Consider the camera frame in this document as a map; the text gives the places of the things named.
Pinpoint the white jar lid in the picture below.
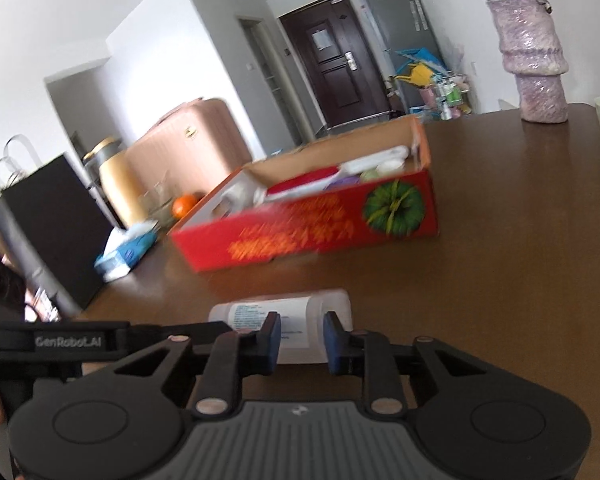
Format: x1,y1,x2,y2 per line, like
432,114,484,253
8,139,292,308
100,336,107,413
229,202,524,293
376,158,405,176

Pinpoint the green transparent case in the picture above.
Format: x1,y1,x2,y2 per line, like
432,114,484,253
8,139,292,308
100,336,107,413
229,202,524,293
359,169,381,183

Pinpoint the black paper bag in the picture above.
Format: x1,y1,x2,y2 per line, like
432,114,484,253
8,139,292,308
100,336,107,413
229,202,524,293
0,134,113,318

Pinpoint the white storage rack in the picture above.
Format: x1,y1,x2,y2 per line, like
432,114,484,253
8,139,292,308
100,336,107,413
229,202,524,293
420,74,472,122

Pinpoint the grey refrigerator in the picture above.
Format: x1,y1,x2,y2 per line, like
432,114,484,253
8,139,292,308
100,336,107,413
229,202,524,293
352,0,454,111

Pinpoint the cream thermos bottle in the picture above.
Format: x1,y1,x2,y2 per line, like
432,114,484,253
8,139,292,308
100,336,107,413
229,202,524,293
83,136,148,228

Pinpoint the purple jar lid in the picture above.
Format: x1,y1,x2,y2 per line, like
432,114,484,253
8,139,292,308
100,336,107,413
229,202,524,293
325,174,361,191

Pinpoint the white tape roll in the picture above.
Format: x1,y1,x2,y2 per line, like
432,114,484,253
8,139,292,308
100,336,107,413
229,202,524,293
213,183,260,219

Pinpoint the clear glass cup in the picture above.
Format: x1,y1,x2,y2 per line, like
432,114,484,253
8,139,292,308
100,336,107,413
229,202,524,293
139,182,175,230

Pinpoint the red cardboard box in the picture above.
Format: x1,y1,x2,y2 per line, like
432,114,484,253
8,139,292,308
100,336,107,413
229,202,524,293
170,116,439,271

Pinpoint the blue tissue pack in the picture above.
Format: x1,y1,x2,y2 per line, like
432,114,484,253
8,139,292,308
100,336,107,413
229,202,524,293
94,220,158,283

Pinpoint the orange fruit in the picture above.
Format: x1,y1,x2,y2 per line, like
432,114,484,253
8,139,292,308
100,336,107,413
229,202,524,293
171,193,204,220

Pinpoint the dark brown door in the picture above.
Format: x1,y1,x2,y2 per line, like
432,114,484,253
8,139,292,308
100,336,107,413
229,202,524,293
280,0,390,127

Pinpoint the pink suitcase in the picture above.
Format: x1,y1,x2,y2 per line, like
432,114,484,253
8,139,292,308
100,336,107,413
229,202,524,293
125,99,252,195

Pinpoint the red white lint brush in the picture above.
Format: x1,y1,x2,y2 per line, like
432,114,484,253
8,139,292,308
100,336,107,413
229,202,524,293
263,145,411,203

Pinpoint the pink textured vase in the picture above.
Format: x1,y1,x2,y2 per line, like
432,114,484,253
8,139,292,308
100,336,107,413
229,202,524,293
488,0,569,124

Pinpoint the white labelled bottle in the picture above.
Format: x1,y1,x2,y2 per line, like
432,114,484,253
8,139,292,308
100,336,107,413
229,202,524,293
208,289,353,365

